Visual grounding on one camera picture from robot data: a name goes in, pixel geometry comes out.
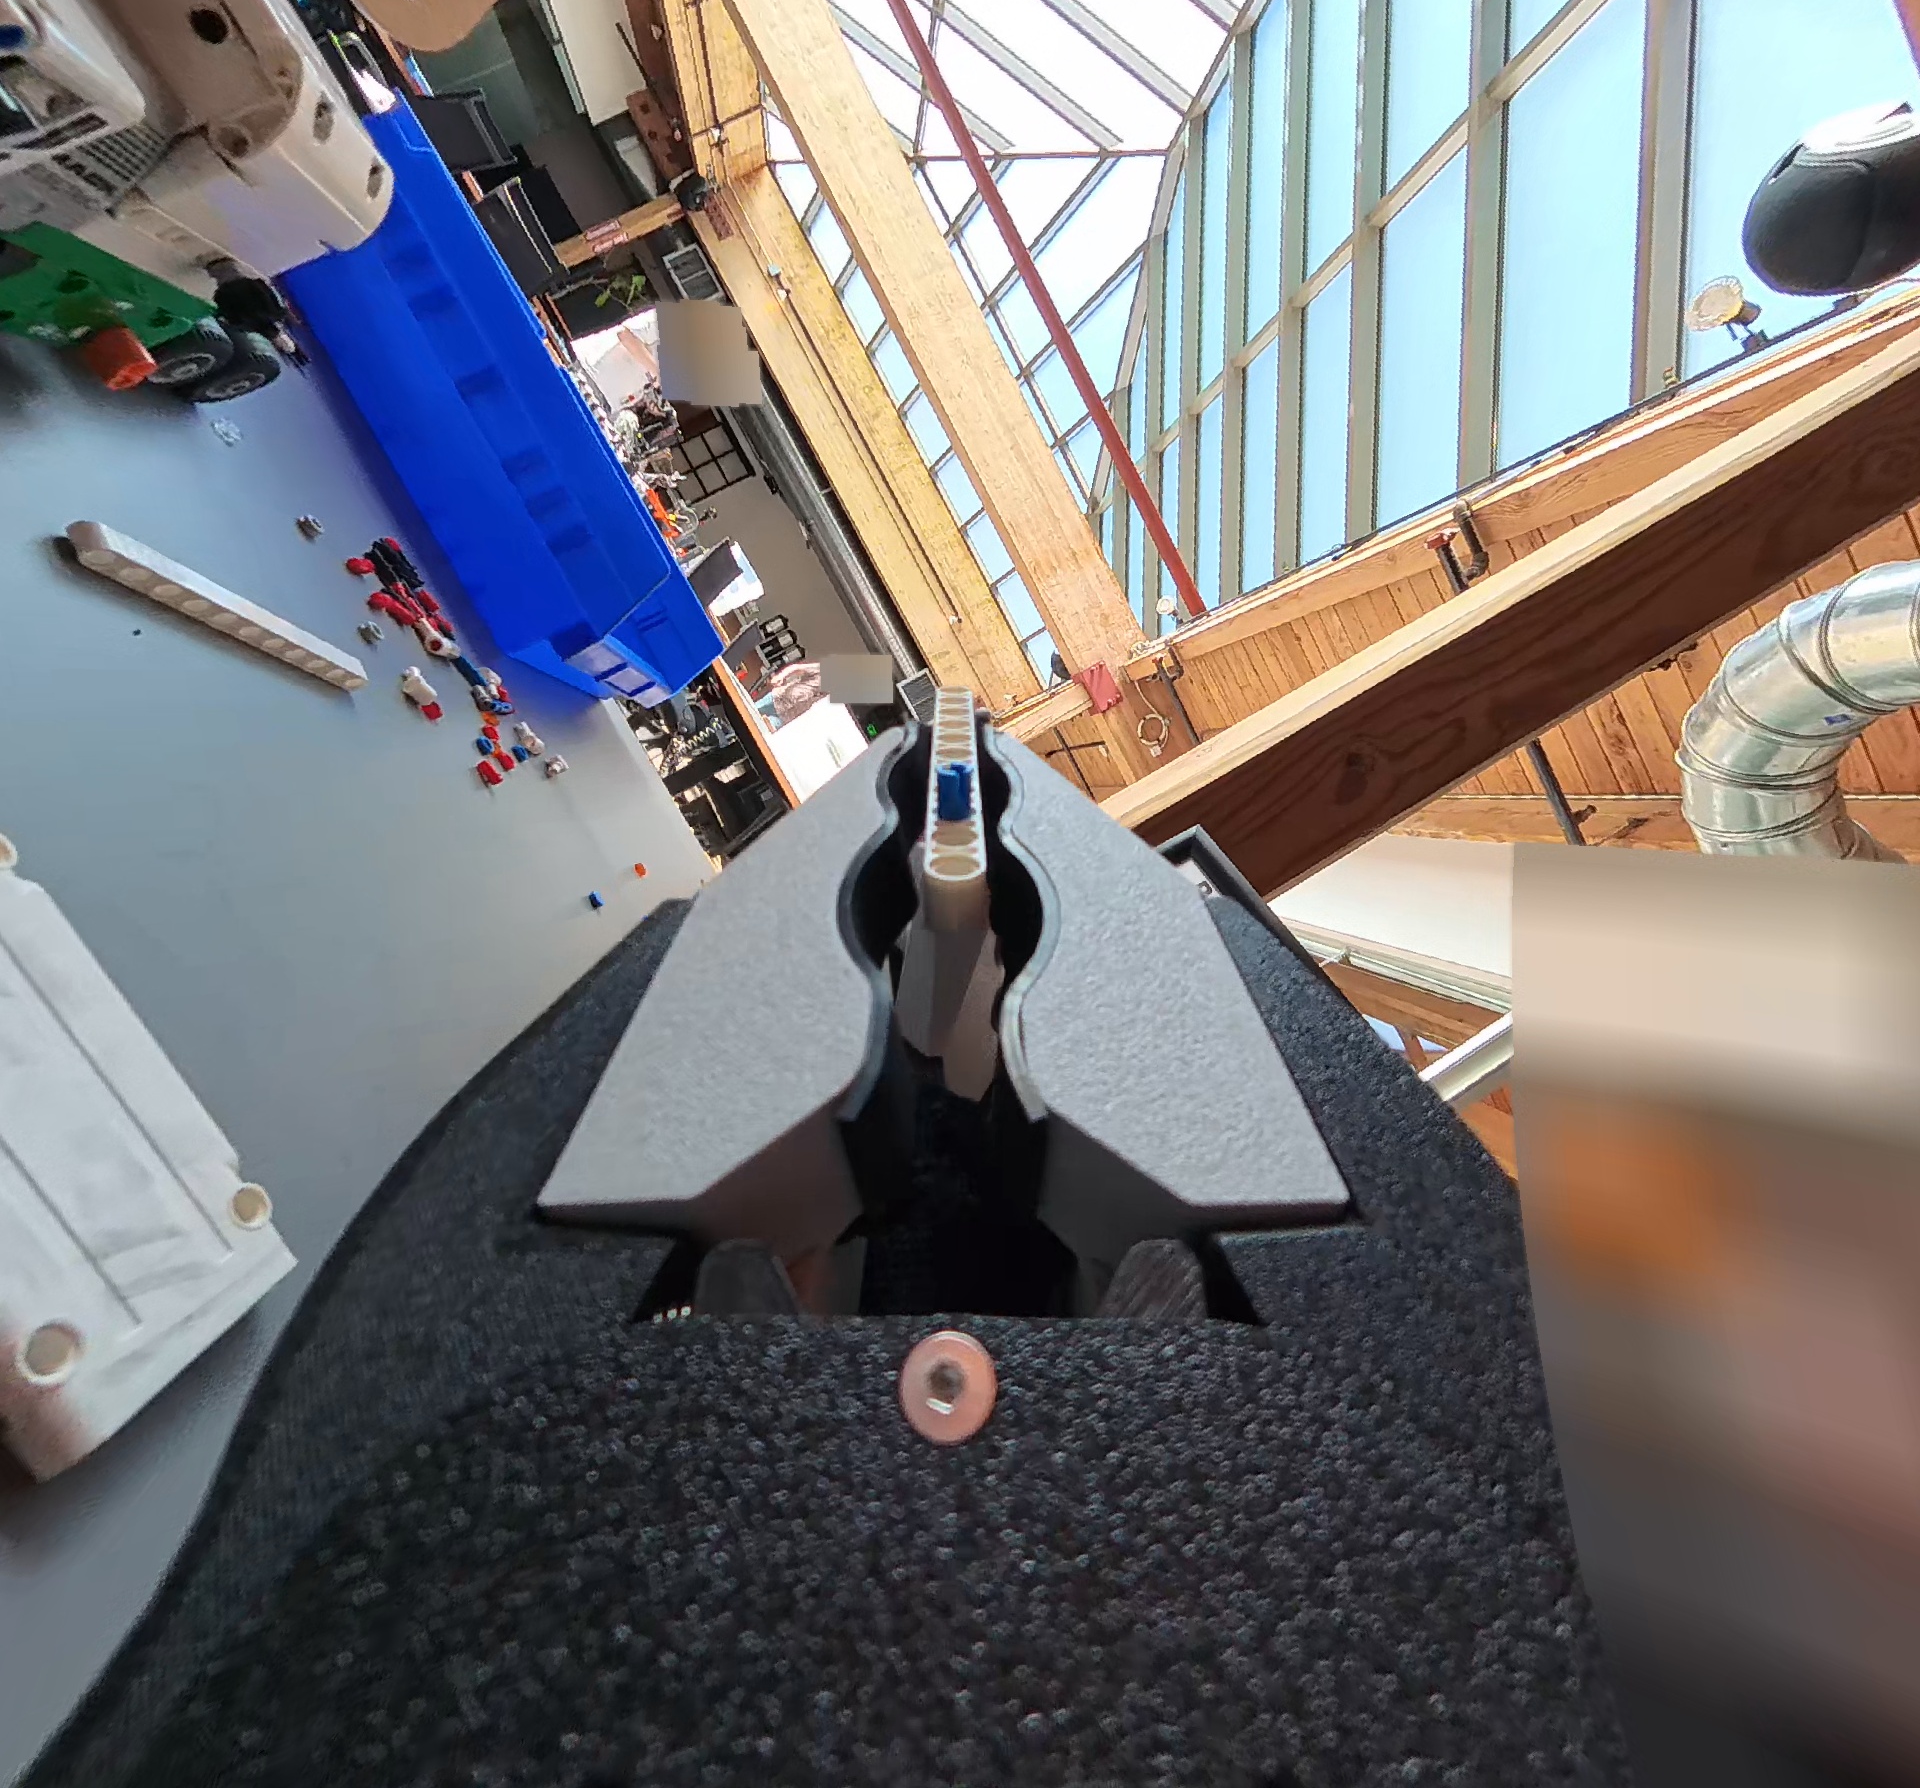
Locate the long white lego beam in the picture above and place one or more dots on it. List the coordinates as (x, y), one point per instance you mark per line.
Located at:
(209, 601)

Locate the silver metal duct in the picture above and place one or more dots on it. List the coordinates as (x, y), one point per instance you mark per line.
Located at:
(1785, 709)

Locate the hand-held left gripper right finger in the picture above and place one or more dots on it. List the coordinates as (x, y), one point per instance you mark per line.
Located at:
(1184, 1069)

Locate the group of small red lego pieces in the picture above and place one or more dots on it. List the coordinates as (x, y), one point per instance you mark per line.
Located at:
(428, 635)

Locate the white green lego truck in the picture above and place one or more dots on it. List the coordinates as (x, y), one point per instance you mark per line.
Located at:
(196, 63)

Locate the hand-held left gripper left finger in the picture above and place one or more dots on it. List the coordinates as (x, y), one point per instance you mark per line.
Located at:
(720, 1054)

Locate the white lego panel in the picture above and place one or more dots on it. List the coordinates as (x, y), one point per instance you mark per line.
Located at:
(106, 1189)

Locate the blue plastic bin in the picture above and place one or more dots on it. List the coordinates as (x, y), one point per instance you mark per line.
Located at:
(495, 440)

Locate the white lego beam blue pins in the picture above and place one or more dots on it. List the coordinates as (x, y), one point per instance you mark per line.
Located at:
(953, 918)

